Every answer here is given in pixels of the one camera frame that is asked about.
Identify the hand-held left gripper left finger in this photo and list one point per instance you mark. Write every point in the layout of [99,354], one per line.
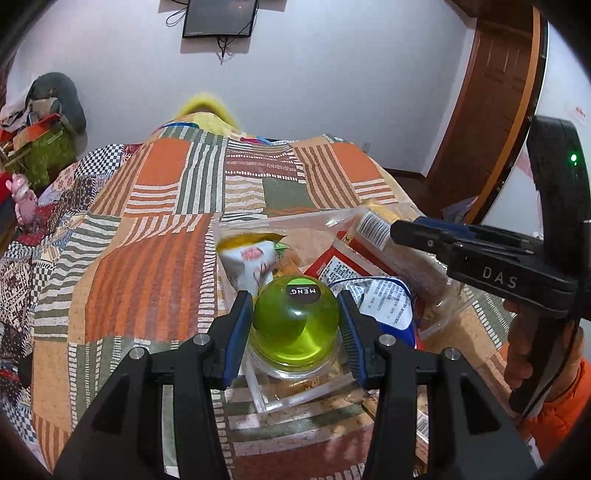
[238,341]

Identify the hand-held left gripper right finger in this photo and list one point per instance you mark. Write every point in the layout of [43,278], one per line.
[353,341]

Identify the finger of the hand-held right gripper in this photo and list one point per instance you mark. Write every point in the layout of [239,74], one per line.
[503,234]
[425,236]

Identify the clear brown biscuit packet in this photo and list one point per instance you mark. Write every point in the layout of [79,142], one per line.
[415,272]

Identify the blue snack packet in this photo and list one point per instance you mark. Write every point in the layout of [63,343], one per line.
[385,304]

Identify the green jelly cup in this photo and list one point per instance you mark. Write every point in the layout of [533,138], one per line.
[295,327]

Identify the clear plastic container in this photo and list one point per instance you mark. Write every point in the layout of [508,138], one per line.
[277,397]

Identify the red snack packet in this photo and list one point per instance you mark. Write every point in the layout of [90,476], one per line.
[341,263]

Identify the yellow white snack packet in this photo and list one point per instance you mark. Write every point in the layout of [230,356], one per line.
[251,261]

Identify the person's right forearm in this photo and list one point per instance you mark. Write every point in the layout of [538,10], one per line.
[558,415]

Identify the person's right hand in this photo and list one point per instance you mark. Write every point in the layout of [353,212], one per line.
[517,341]

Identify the orange-brown snack packet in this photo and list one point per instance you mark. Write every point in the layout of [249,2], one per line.
[420,424]

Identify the patchwork blanket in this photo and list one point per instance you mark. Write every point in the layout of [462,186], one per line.
[138,277]

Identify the wooden door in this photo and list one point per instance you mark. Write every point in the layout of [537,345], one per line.
[489,106]

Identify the wooden wardrobe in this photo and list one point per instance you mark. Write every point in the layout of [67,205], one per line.
[558,69]

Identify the yellow pillow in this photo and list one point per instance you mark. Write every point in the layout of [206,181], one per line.
[203,108]

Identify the pink rabbit toy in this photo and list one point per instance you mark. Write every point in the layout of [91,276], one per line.
[23,198]

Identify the green patterned bag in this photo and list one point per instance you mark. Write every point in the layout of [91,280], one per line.
[44,154]

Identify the orange cardboard box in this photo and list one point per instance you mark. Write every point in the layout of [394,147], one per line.
[41,129]

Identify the grey cushion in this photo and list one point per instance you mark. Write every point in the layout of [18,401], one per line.
[60,99]

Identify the small black monitor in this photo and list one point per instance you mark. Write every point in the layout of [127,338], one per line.
[219,16]

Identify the pile of clothes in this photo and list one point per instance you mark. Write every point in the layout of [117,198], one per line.
[21,115]

